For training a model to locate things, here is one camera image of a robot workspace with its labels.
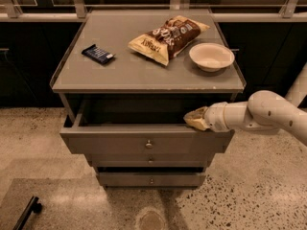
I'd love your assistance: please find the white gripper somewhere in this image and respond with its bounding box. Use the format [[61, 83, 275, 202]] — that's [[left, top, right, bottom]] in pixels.
[[184, 102, 229, 132]]

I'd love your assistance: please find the grey top drawer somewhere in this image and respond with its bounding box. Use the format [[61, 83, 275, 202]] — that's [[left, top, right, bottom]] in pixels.
[[60, 109, 234, 156]]

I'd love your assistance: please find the grey drawer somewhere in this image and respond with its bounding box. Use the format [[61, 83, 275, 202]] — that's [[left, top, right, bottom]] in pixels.
[[60, 109, 234, 156], [97, 172, 204, 187], [85, 153, 214, 167]]

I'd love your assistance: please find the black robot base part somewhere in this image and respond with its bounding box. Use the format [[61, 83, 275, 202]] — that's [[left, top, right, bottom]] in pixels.
[[12, 196, 42, 230]]

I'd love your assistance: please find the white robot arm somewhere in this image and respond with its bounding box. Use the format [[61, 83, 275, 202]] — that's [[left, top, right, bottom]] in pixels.
[[183, 90, 307, 145]]

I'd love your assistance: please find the grey drawer cabinet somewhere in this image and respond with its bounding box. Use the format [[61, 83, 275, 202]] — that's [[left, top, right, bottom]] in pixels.
[[51, 11, 246, 175]]

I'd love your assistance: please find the grey bottom drawer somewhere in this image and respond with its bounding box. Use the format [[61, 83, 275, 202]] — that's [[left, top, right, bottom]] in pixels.
[[97, 172, 204, 187]]

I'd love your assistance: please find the grey middle drawer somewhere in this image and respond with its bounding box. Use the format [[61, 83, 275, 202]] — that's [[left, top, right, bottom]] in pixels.
[[85, 153, 214, 167]]

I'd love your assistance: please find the white paper bowl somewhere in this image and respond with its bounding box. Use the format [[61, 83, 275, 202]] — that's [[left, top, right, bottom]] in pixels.
[[189, 43, 235, 72]]

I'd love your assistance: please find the brown yellow chip bag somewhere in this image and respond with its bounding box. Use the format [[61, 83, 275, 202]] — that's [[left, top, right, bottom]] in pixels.
[[128, 15, 209, 66]]

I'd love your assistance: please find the dark blue snack bar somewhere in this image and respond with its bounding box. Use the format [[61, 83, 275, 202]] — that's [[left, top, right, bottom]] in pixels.
[[82, 44, 114, 65]]

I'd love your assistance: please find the metal railing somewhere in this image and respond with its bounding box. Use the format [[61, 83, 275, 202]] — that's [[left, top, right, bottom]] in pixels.
[[0, 0, 307, 23]]

